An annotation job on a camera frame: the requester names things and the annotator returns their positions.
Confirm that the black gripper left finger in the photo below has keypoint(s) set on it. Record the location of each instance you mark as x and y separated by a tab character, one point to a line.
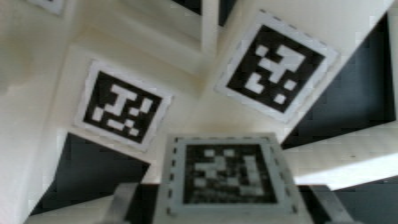
133	203

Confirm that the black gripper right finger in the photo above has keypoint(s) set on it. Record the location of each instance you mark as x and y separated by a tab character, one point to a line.
324	205

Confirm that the white chair back frame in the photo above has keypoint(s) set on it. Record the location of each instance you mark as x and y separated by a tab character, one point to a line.
169	48

